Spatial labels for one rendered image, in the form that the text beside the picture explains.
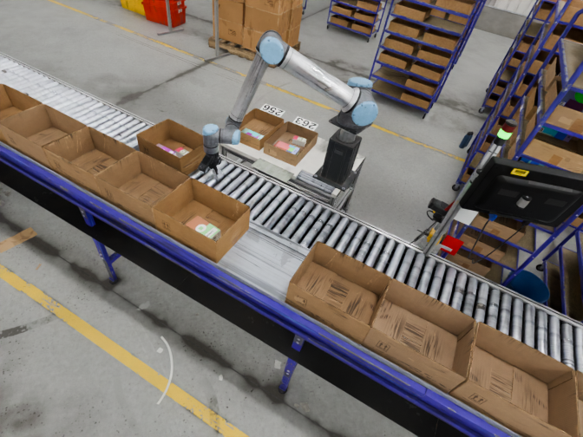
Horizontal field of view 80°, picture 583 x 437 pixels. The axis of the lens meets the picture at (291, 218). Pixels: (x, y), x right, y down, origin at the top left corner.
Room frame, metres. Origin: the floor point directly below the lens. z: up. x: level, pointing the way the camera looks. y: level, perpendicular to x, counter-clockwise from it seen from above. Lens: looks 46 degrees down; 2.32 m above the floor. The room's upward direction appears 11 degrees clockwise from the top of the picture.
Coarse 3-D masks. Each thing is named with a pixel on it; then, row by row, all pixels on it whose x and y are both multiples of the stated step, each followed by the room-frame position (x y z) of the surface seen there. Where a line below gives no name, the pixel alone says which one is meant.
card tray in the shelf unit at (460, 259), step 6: (456, 252) 1.91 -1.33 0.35; (462, 252) 1.92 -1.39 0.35; (468, 252) 1.94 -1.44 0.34; (450, 258) 1.81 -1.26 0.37; (456, 258) 1.80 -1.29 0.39; (462, 258) 1.79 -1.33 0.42; (468, 258) 1.87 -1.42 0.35; (474, 258) 1.88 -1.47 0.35; (480, 258) 1.89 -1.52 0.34; (462, 264) 1.78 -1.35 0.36; (468, 264) 1.77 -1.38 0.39; (474, 264) 1.76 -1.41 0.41; (480, 264) 1.75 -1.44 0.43; (486, 264) 1.83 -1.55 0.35; (474, 270) 1.75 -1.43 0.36; (480, 270) 1.74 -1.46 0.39; (486, 270) 1.73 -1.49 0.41
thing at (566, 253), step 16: (576, 240) 2.12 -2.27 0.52; (560, 256) 2.11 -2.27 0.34; (576, 256) 2.14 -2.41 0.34; (544, 272) 2.08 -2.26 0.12; (560, 272) 1.93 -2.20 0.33; (576, 272) 1.95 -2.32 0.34; (560, 288) 1.77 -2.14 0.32; (576, 288) 1.78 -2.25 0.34; (544, 304) 1.74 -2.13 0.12; (560, 304) 1.75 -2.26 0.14; (576, 304) 1.62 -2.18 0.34
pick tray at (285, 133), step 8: (280, 128) 2.42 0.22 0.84; (288, 128) 2.52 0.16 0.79; (296, 128) 2.50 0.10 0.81; (304, 128) 2.48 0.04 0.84; (272, 136) 2.30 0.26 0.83; (280, 136) 2.43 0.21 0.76; (288, 136) 2.45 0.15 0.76; (304, 136) 2.47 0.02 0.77; (312, 136) 2.45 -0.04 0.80; (264, 144) 2.18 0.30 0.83; (272, 144) 2.30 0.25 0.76; (312, 144) 2.35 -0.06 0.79; (264, 152) 2.17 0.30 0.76; (272, 152) 2.15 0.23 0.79; (280, 152) 2.12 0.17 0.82; (288, 152) 2.11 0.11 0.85; (304, 152) 2.19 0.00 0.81; (288, 160) 2.10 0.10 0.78; (296, 160) 2.08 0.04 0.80
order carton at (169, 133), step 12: (168, 120) 2.13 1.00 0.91; (144, 132) 1.94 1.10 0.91; (156, 132) 2.03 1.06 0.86; (168, 132) 2.12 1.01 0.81; (180, 132) 2.09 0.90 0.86; (192, 132) 2.05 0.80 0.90; (144, 144) 1.85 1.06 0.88; (156, 144) 2.01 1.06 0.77; (168, 144) 2.05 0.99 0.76; (180, 144) 2.08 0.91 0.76; (192, 144) 2.05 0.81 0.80; (156, 156) 1.80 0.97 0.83; (168, 156) 1.76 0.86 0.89; (192, 156) 1.81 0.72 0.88; (204, 156) 1.92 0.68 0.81; (180, 168) 1.72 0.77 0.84; (192, 168) 1.81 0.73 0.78
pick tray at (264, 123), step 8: (256, 112) 2.64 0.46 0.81; (264, 112) 2.61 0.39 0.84; (248, 120) 2.55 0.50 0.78; (256, 120) 2.61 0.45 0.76; (264, 120) 2.61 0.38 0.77; (272, 120) 2.58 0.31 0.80; (280, 120) 2.56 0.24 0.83; (240, 128) 2.43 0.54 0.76; (248, 128) 2.45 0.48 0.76; (256, 128) 2.47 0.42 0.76; (264, 128) 2.49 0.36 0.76; (272, 128) 2.52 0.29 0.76; (240, 136) 2.25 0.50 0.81; (248, 136) 2.22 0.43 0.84; (264, 136) 2.25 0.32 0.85; (248, 144) 2.22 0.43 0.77; (256, 144) 2.20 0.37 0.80
